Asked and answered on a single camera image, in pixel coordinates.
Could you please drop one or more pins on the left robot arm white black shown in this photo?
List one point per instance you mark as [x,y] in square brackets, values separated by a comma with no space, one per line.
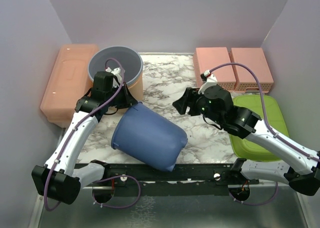
[57,178]

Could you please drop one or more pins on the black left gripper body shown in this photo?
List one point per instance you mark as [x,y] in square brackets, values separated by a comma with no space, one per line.
[118,100]

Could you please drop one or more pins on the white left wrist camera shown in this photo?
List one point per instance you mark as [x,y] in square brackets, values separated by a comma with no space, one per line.
[117,72]

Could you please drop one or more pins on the pink perforated basket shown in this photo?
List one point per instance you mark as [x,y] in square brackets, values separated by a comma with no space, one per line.
[255,60]
[206,58]

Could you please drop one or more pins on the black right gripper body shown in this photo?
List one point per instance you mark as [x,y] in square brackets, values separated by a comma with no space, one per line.
[198,105]

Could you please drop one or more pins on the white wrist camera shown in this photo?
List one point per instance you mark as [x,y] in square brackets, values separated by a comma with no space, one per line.
[117,72]
[208,79]

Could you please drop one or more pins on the green plastic tray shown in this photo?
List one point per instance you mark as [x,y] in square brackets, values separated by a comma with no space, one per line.
[249,150]

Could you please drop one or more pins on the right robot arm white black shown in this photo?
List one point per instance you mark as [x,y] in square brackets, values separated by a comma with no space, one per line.
[299,166]

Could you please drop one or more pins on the translucent pink storage box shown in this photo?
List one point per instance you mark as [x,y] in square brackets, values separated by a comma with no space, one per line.
[68,82]

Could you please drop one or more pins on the orange plastic bucket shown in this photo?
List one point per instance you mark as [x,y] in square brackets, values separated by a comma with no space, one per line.
[136,88]

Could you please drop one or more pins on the black metal base rail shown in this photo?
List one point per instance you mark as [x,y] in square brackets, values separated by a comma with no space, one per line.
[184,180]

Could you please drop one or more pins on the light blue plastic bucket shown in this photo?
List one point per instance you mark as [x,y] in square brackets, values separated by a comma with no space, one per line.
[129,59]

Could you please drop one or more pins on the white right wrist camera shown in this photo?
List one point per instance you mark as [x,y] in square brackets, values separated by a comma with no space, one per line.
[208,79]

